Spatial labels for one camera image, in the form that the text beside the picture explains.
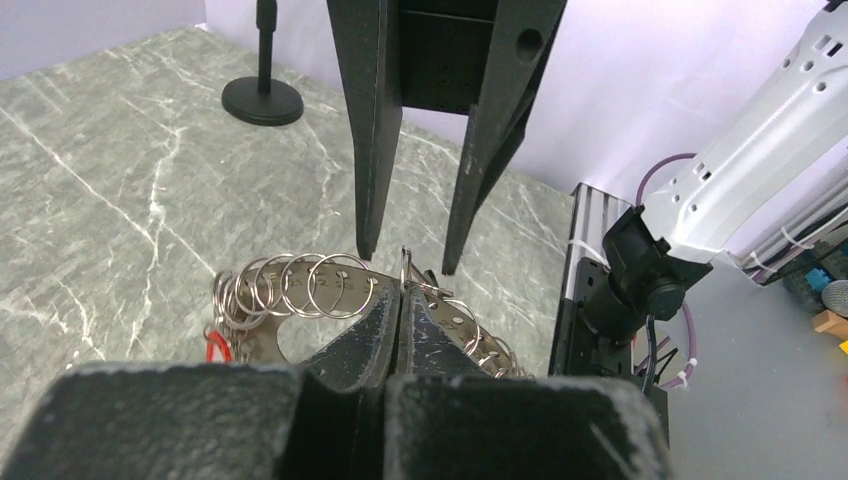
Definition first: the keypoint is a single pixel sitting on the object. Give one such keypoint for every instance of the black microphone stand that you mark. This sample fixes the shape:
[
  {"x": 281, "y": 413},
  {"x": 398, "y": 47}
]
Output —
[{"x": 262, "y": 100}]

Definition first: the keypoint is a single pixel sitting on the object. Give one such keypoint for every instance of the black base beam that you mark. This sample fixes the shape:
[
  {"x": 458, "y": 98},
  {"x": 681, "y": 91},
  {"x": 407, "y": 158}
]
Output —
[{"x": 591, "y": 322}]

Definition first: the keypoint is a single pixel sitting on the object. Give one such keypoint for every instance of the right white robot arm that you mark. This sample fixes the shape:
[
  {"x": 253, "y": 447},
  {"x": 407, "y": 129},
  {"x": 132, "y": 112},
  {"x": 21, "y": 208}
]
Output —
[{"x": 661, "y": 247}]

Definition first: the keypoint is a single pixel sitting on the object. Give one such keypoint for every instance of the glitter toy microphone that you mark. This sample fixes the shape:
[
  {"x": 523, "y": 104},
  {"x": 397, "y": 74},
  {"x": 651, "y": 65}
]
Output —
[{"x": 834, "y": 297}]

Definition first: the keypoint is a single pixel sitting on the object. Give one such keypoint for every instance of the red key tag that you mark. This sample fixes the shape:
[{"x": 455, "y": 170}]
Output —
[{"x": 217, "y": 348}]

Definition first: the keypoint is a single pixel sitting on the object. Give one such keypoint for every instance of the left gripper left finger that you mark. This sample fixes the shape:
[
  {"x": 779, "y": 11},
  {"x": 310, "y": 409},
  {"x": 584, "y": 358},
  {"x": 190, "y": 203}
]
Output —
[{"x": 213, "y": 420}]

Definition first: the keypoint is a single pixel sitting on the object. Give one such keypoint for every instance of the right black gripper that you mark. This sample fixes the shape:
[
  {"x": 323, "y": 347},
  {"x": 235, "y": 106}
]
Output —
[{"x": 452, "y": 56}]

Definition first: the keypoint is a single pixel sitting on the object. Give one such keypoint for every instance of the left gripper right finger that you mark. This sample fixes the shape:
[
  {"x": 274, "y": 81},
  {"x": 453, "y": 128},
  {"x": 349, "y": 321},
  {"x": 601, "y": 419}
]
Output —
[{"x": 477, "y": 427}]

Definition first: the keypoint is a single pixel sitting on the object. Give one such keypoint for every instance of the metal disc with keyrings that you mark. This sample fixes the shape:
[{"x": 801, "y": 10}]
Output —
[{"x": 250, "y": 305}]

